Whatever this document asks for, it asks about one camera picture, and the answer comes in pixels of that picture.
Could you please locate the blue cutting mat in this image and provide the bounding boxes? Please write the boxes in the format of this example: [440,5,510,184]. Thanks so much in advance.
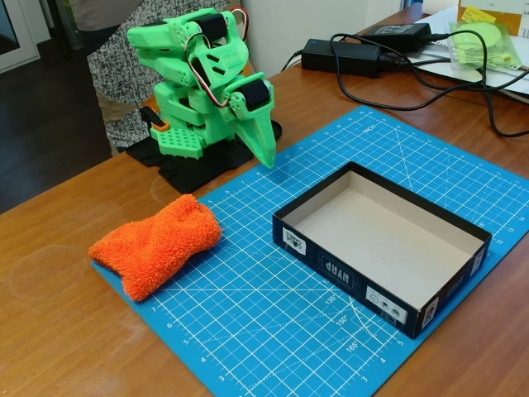
[89,105,529,397]

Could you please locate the red white servo cable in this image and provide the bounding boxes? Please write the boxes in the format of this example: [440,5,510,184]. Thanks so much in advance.
[185,7,254,111]

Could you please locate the plastic bag with green parts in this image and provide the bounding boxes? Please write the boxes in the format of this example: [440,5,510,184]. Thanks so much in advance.
[448,19,522,72]

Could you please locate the black power cable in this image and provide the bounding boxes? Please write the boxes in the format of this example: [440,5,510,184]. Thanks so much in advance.
[378,51,529,90]

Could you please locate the black labelled power adapter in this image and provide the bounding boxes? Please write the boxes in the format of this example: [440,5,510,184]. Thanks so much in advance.
[360,22,432,53]

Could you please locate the thin black cable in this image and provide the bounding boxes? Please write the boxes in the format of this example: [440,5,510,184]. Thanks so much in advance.
[280,48,307,73]

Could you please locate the person in speckled garment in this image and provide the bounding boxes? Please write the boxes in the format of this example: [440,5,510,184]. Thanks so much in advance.
[68,0,245,148]

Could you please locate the black cardboard box tray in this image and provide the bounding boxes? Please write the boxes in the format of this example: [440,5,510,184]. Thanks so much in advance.
[271,160,493,341]

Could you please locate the long looped black cable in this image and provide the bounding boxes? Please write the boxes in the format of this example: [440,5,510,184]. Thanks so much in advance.
[329,31,529,138]

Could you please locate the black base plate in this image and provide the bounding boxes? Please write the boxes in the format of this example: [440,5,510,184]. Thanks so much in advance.
[125,119,284,195]

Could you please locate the orange fluffy sock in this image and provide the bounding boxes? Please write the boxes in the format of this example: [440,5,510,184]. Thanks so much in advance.
[88,193,222,303]

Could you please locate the white paper sheets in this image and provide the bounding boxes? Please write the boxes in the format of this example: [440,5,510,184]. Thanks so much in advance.
[411,12,529,105]

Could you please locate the yellow sticky note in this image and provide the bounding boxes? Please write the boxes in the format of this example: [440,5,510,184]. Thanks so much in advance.
[461,4,498,25]

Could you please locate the white framed glass door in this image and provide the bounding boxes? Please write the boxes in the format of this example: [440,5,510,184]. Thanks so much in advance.
[0,0,53,76]

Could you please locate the black power adapter blue light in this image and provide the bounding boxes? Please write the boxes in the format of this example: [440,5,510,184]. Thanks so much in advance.
[300,38,382,79]

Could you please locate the orange and black clamp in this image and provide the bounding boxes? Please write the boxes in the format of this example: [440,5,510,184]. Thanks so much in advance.
[139,106,171,134]

